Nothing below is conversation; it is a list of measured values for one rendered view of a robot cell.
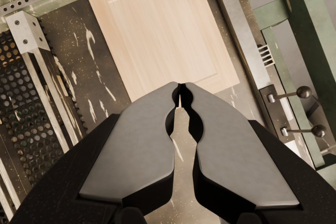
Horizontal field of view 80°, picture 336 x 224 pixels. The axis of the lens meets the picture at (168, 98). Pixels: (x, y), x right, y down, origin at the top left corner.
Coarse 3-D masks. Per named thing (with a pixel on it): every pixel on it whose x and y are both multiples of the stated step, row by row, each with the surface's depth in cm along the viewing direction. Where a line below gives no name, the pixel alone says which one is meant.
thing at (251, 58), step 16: (224, 0) 67; (224, 16) 70; (240, 16) 67; (240, 32) 67; (240, 48) 68; (256, 48) 67; (256, 64) 67; (256, 80) 68; (256, 96) 71; (272, 128) 69; (288, 144) 68
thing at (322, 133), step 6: (312, 126) 59; (318, 126) 57; (324, 126) 57; (282, 132) 67; (288, 132) 66; (294, 132) 64; (300, 132) 62; (306, 132) 61; (312, 132) 58; (318, 132) 57; (324, 132) 56
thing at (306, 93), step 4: (300, 88) 57; (304, 88) 56; (308, 88) 56; (292, 92) 60; (296, 92) 58; (300, 92) 57; (304, 92) 56; (308, 92) 56; (268, 96) 66; (272, 96) 66; (276, 96) 65; (280, 96) 63; (284, 96) 62; (300, 96) 57; (304, 96) 56; (308, 96) 56; (268, 100) 67; (272, 100) 66
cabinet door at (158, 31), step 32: (96, 0) 69; (128, 0) 69; (160, 0) 69; (192, 0) 69; (128, 32) 70; (160, 32) 70; (192, 32) 70; (128, 64) 70; (160, 64) 70; (192, 64) 70; (224, 64) 70
